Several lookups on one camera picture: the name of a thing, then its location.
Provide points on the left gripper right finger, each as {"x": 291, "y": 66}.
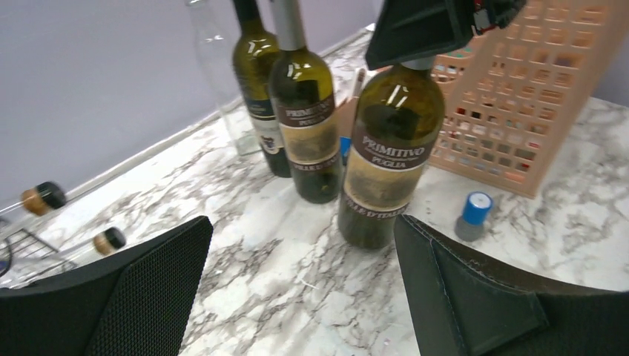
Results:
{"x": 464, "y": 302}

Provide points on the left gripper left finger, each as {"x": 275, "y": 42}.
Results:
{"x": 135, "y": 302}

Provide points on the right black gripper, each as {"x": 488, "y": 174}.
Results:
{"x": 414, "y": 29}

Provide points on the wine bottle silver foil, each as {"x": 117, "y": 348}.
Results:
{"x": 303, "y": 98}
{"x": 397, "y": 121}

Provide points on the dark green wine bottle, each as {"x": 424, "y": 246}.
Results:
{"x": 253, "y": 57}

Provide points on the clear glass bottle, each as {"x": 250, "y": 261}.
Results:
{"x": 215, "y": 34}

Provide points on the bottle with brown cap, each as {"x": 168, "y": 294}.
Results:
{"x": 39, "y": 200}

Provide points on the blue small cylinder can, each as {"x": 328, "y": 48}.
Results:
{"x": 469, "y": 226}

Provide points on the pink plastic organizer basket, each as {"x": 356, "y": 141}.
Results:
{"x": 513, "y": 94}

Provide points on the black wire wine rack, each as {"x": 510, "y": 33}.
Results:
{"x": 24, "y": 250}

